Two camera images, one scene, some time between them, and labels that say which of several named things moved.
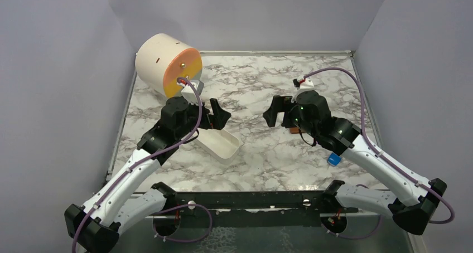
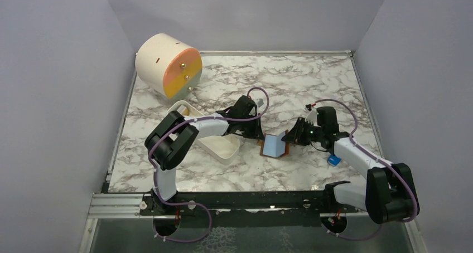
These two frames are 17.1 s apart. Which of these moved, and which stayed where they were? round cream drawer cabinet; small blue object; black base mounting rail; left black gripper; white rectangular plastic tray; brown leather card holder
Moved: left black gripper; brown leather card holder
Stayed: white rectangular plastic tray; black base mounting rail; small blue object; round cream drawer cabinet
